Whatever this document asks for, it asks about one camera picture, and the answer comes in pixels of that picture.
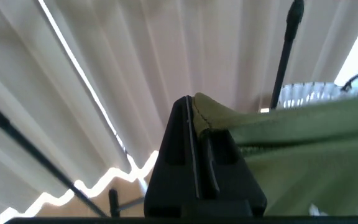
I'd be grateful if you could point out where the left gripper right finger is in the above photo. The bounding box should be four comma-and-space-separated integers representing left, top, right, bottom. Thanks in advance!
194, 129, 267, 218

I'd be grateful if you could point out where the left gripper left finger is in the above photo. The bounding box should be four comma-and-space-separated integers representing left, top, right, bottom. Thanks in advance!
144, 95, 199, 218

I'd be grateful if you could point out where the green printed shirt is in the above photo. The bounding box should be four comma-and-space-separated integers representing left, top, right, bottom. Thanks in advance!
193, 92, 358, 217

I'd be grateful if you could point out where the white laundry basket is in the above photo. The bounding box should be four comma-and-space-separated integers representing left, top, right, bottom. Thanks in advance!
277, 70, 358, 110

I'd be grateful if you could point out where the black clothes rack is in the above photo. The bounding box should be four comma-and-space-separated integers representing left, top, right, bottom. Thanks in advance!
0, 0, 305, 218

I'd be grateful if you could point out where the beige curtain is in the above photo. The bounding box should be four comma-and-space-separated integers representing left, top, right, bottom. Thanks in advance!
0, 0, 358, 220

